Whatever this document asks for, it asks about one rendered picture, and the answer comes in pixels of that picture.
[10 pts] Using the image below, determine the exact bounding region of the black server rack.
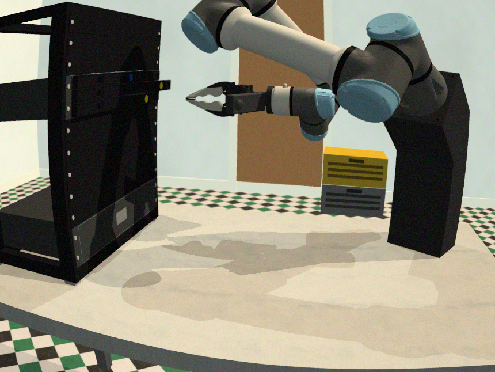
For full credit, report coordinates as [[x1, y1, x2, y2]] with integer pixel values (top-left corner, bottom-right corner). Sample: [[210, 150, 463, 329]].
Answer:
[[0, 2, 171, 286]]

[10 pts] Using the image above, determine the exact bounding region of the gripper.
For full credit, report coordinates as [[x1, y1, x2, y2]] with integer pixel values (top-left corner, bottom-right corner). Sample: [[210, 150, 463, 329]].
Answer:
[[186, 81, 274, 117]]

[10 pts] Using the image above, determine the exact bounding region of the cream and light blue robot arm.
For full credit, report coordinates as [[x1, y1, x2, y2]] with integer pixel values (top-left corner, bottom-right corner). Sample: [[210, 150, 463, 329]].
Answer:
[[181, 0, 448, 141]]

